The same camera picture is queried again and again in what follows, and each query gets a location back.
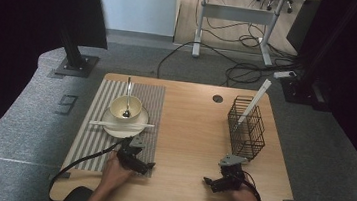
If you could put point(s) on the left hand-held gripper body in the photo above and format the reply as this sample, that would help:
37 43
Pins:
128 159

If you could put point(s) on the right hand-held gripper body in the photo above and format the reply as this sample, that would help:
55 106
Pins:
233 181

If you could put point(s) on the white round plate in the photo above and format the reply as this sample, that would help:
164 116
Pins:
123 132

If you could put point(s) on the person's left hand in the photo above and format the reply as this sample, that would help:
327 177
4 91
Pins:
113 175

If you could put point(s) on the grey striped woven placemat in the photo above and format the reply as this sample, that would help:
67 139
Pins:
93 153

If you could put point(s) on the cream ceramic bowl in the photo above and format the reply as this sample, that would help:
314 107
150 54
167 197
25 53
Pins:
134 107

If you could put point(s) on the metal spoon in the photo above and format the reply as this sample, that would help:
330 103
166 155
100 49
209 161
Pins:
128 92

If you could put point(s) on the person's left leg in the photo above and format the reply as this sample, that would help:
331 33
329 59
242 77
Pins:
72 200

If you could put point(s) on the white power strip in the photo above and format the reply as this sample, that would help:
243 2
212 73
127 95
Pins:
284 74

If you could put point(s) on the black metal stand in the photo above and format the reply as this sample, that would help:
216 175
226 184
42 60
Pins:
305 83

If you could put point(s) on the black stand with base plate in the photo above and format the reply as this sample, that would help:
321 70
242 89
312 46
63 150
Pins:
75 59

